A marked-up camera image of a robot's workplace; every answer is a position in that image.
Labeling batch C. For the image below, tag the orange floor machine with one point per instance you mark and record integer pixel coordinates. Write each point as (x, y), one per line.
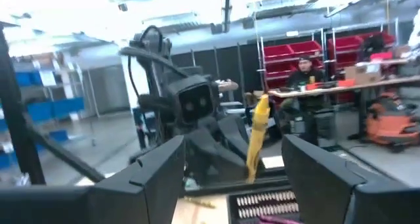
(390, 125)

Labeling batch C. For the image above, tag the red storage bin shelf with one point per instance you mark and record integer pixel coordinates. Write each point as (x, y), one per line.
(305, 58)

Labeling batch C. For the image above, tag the black equipment case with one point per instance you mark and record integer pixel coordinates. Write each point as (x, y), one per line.
(315, 123)

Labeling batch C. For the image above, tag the cardboard box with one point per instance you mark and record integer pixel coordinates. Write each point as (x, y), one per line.
(362, 73)

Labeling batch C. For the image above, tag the black slotted plastic basket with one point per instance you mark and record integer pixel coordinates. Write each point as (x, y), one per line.
(262, 204)

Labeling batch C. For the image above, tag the blue storage bin shelf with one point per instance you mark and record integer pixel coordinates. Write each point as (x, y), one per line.
(42, 109)

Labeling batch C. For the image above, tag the person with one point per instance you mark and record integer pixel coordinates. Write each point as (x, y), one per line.
(306, 86)

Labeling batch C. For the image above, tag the pink crayon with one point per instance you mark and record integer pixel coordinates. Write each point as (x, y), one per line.
(275, 220)

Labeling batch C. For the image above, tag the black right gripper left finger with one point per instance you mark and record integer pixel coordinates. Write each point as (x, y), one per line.
(98, 204)

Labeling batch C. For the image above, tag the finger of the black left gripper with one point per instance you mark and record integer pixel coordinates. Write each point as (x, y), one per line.
(234, 128)
(216, 161)

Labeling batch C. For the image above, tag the grey metal cabinet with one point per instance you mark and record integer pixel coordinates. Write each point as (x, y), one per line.
(106, 89)

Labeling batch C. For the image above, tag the long wooden work table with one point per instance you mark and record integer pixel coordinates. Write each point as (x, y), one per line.
(344, 87)

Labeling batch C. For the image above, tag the yellow crayon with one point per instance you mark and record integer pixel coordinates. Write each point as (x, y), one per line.
(200, 202)
(259, 128)

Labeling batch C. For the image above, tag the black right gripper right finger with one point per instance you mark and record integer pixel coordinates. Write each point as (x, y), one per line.
(344, 201)

